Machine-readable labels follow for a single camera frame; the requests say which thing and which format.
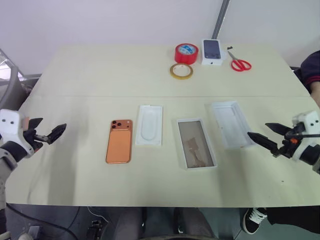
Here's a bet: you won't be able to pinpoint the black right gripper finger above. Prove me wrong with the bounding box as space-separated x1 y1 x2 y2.
247 132 281 158
265 122 292 136

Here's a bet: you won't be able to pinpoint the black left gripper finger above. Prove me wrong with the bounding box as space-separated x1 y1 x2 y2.
27 117 44 131
46 123 68 145

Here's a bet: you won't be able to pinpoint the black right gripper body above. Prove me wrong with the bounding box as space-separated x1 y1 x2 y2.
277 124 305 160

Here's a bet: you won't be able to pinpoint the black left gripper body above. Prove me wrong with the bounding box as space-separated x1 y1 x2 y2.
22 128 50 153

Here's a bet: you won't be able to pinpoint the white box lid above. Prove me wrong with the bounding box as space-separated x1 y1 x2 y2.
204 100 257 151

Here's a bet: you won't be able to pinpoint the white box bottom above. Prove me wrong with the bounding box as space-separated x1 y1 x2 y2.
176 117 219 172

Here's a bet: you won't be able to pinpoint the white plastic tray insert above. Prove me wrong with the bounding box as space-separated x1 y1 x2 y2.
135 104 165 149

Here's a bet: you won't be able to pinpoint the white printed phone box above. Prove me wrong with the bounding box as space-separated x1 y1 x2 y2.
200 38 224 67

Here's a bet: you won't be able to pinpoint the orange smartphone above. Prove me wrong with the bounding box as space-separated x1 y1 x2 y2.
105 119 134 165

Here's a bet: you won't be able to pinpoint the person's dark sleeved arm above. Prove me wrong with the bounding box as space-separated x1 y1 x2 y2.
291 49 320 102

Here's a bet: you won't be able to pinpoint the dark trouser leg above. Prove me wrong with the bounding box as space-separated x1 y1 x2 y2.
263 207 320 227

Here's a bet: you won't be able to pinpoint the black sneaker white laces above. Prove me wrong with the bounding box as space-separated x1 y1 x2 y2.
240 207 269 235

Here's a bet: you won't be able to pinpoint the black foot pedal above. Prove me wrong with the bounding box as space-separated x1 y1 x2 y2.
86 219 110 240

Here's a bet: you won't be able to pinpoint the yellow clear tape roll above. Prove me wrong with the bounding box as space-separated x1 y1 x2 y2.
168 63 194 81

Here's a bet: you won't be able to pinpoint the red tape roll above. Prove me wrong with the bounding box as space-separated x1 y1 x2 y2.
174 43 199 65

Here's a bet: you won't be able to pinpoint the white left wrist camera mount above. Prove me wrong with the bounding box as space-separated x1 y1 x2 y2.
0 108 35 159

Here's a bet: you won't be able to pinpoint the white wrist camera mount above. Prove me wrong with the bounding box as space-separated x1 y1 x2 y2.
0 108 35 159
291 110 320 161

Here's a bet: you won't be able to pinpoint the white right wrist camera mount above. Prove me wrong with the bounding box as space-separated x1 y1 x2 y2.
291 110 320 161

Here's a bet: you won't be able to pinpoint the grey hose and metal frame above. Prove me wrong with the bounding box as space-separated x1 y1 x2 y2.
0 48 43 109

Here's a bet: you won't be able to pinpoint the red handled scissors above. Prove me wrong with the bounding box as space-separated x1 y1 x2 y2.
226 50 252 73

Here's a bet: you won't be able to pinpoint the black floor cable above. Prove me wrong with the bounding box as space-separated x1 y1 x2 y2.
6 203 82 232

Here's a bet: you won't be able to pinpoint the grey metal rail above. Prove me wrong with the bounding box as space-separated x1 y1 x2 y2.
211 0 230 40

